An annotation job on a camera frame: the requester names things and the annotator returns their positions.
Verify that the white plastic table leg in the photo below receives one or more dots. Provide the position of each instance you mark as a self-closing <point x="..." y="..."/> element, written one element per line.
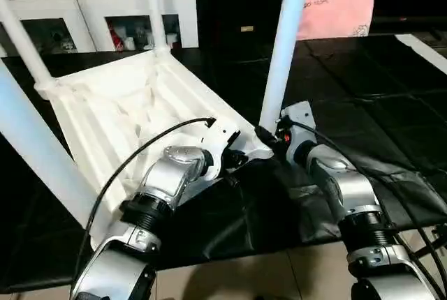
<point x="22" y="42"/>
<point x="38" y="150"/>
<point x="155" y="7"/>
<point x="285" y="42"/>

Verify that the black work mat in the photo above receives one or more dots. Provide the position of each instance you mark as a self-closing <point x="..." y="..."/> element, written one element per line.
<point x="363" y="91"/>

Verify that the small yellow label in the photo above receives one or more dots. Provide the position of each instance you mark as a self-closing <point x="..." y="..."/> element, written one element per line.
<point x="247" y="28"/>

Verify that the pink printed pillow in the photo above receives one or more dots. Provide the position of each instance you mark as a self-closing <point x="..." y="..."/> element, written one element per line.
<point x="336" y="10"/>

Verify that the black television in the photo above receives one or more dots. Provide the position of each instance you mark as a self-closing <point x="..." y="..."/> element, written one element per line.
<point x="412" y="22"/>

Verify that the black tripod stand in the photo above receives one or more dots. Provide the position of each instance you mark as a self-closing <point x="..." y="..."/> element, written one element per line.
<point x="433" y="244"/>

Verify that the white glass-door cabinet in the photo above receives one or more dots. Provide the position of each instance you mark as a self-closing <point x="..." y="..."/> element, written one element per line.
<point x="84" y="3"/>

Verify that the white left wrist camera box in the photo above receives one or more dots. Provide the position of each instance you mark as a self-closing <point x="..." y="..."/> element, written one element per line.
<point x="222" y="138"/>

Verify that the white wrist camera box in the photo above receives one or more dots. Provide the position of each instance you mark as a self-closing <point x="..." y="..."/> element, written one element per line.
<point x="222" y="138"/>
<point x="297" y="120"/>

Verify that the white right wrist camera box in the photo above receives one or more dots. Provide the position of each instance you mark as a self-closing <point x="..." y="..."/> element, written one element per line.
<point x="297" y="120"/>

